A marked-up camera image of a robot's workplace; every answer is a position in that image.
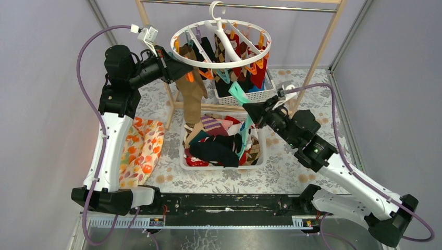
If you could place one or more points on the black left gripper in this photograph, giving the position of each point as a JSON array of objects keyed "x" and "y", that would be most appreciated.
[{"x": 164, "y": 67}]

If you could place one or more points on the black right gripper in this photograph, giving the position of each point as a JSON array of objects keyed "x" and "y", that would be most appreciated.
[{"x": 263, "y": 115}]

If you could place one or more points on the rim orange clip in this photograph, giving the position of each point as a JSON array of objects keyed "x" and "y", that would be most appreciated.
[
  {"x": 207, "y": 75},
  {"x": 190, "y": 77}
]

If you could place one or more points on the tan ribbed sock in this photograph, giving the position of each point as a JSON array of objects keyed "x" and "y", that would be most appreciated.
[{"x": 192, "y": 93}]

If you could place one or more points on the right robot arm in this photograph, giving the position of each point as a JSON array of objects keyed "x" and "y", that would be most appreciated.
[{"x": 379, "y": 210}]

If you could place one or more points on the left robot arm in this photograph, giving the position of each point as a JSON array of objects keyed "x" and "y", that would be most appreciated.
[{"x": 126, "y": 73}]

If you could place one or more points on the lilac clip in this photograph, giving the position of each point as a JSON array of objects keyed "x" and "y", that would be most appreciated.
[{"x": 198, "y": 35}]

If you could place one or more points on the lower orange clip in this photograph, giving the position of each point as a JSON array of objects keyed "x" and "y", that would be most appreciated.
[{"x": 260, "y": 62}]

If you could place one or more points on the inner teal clip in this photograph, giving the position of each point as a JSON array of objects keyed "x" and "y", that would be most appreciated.
[{"x": 224, "y": 75}]

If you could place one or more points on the white round clip hanger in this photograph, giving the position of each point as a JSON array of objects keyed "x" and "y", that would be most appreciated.
[{"x": 224, "y": 29}]

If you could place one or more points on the mint green sock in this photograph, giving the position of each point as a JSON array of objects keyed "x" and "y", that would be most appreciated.
[{"x": 243, "y": 127}]

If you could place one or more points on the argyle beige green sock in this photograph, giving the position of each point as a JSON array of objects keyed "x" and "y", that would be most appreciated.
[{"x": 253, "y": 153}]

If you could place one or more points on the white perforated back basket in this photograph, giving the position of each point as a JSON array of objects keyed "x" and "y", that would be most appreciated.
[{"x": 254, "y": 95}]

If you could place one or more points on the red hanging sock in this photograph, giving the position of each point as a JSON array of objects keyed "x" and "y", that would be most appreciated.
[{"x": 251, "y": 77}]

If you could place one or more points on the brown argyle hanging sock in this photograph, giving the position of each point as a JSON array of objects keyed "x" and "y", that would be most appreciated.
[{"x": 220, "y": 53}]

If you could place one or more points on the purple striped sock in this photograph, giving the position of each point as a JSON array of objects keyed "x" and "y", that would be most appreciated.
[{"x": 213, "y": 127}]

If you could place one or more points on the black sock in basket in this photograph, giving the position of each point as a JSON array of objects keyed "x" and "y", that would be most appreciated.
[{"x": 216, "y": 149}]

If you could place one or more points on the metal hanging rod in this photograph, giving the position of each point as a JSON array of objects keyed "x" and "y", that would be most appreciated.
[{"x": 245, "y": 6}]

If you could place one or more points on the orange floral cloth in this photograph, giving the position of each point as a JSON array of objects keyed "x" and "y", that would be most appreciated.
[{"x": 141, "y": 152}]

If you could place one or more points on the red sock in basket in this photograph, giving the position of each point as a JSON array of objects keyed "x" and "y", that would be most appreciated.
[{"x": 197, "y": 160}]

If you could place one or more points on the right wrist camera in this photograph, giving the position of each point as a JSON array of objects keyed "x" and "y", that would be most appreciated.
[{"x": 286, "y": 92}]

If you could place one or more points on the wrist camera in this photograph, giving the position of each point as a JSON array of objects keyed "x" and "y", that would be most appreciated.
[
  {"x": 286, "y": 92},
  {"x": 146, "y": 34}
]

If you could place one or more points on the wooden rack frame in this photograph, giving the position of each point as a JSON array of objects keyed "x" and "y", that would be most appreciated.
[{"x": 340, "y": 5}]

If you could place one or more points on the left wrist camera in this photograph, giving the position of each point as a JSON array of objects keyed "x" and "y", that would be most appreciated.
[{"x": 146, "y": 34}]

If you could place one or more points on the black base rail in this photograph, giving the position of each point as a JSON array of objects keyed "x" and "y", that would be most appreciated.
[{"x": 256, "y": 210}]

